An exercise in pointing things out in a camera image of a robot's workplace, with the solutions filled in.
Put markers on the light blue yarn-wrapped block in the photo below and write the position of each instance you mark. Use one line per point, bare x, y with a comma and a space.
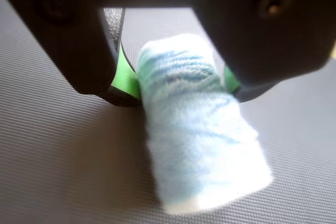
197, 129

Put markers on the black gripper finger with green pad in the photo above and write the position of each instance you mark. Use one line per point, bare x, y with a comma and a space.
267, 37
57, 32

